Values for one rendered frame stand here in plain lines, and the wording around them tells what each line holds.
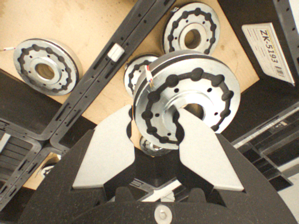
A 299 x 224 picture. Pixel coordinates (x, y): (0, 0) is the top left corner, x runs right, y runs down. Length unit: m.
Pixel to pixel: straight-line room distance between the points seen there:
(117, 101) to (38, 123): 0.16
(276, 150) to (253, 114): 1.11
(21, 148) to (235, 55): 0.60
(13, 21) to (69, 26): 0.09
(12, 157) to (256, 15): 0.66
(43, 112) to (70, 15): 0.19
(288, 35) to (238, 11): 0.08
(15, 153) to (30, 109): 0.25
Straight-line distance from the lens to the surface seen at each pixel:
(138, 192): 0.47
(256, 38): 0.31
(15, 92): 0.36
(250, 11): 0.28
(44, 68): 0.34
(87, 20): 0.30
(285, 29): 0.27
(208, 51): 0.29
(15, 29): 0.36
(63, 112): 0.27
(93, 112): 0.36
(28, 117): 0.32
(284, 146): 1.46
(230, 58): 0.36
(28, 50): 0.32
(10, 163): 0.61
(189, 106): 0.16
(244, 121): 0.36
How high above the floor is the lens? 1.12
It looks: 57 degrees down
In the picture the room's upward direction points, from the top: 171 degrees clockwise
